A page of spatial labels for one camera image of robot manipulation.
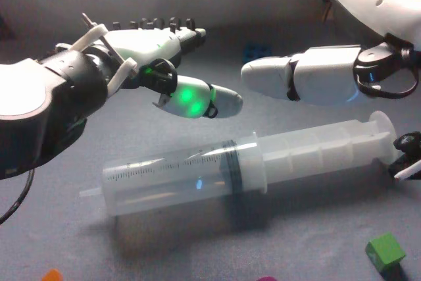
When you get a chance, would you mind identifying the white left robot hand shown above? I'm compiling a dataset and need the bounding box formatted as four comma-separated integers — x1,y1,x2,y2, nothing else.
105,16,243,120

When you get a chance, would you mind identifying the large clear plastic syringe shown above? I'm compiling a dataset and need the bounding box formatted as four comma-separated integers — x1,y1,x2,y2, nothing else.
78,111,401,226

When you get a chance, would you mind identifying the blue block with four holes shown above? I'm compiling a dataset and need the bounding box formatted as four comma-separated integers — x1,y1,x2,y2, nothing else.
243,42,274,61

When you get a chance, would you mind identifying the grey table cloth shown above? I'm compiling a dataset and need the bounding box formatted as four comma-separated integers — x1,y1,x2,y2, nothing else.
0,24,421,281

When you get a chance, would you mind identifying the orange triangle block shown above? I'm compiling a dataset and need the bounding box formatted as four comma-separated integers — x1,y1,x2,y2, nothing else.
41,268,64,281

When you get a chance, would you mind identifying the green cube block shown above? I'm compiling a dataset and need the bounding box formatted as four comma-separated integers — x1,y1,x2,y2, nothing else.
365,232,407,274

